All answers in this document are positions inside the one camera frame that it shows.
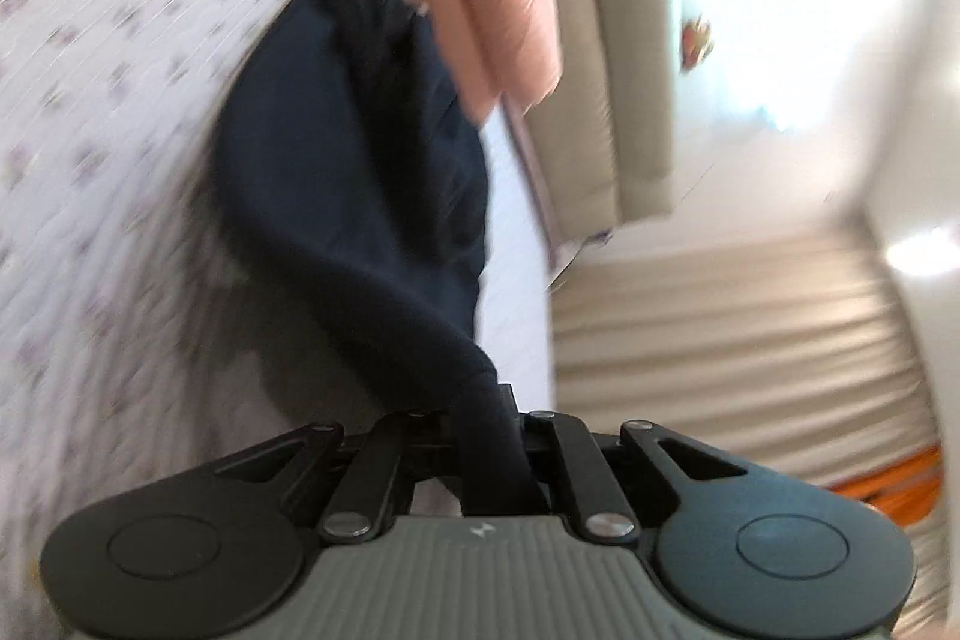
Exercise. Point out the navy striped track pants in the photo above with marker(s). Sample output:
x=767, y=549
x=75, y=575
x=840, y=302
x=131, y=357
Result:
x=343, y=156

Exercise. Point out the beige padded headboard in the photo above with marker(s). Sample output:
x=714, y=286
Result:
x=603, y=141

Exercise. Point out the beige striped rug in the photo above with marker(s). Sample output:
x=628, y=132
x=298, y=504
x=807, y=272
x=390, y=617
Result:
x=795, y=354

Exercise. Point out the floral white bedspread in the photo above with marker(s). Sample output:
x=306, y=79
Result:
x=135, y=342

